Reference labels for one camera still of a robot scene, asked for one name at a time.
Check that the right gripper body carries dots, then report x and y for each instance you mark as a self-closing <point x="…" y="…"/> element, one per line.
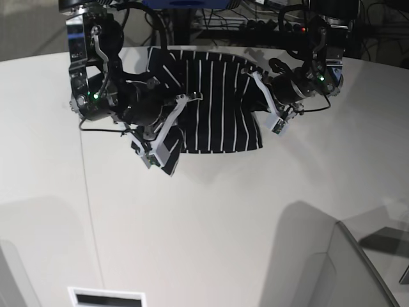
<point x="148" y="115"/>

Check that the navy white striped t-shirt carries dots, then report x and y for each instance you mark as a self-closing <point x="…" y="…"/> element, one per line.
<point x="223" y="122"/>

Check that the white power strip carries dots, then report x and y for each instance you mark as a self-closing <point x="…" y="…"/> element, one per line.
<point x="232" y="23"/>

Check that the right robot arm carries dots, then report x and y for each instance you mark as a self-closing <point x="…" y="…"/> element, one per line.
<point x="95" y="39"/>

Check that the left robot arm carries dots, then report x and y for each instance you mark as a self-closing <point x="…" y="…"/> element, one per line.
<point x="327" y="25"/>

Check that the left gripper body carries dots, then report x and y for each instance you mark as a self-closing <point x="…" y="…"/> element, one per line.
<point x="283" y="93"/>

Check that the black table leg column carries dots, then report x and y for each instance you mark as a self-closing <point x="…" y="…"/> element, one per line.
<point x="181" y="20"/>

